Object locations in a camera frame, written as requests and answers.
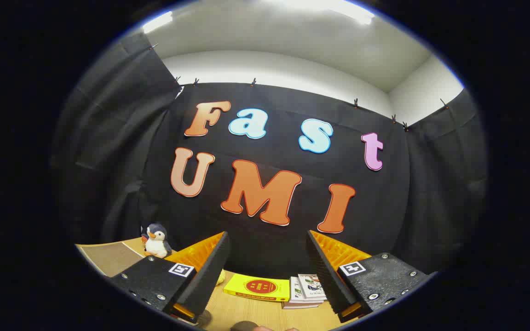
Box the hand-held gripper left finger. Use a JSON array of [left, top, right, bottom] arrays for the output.
[[109, 231, 231, 325]]

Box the beige fabric storage box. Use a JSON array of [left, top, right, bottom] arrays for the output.
[[75, 238, 148, 277]]

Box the black backdrop cloth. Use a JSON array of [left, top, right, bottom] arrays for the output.
[[51, 32, 489, 281]]

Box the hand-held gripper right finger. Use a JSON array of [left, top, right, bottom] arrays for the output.
[[305, 230, 433, 323]]

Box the dark-spined book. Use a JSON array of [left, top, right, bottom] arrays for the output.
[[282, 299, 321, 309]]

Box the ceiling light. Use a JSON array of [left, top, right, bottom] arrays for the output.
[[142, 11, 174, 34], [265, 0, 376, 26]]

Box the penguin plush toy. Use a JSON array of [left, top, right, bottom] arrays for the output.
[[141, 223, 173, 259]]

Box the row of small cloth clips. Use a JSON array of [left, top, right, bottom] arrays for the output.
[[150, 44, 449, 131]]

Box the yellow book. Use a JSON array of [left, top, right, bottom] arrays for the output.
[[223, 273, 291, 302]]

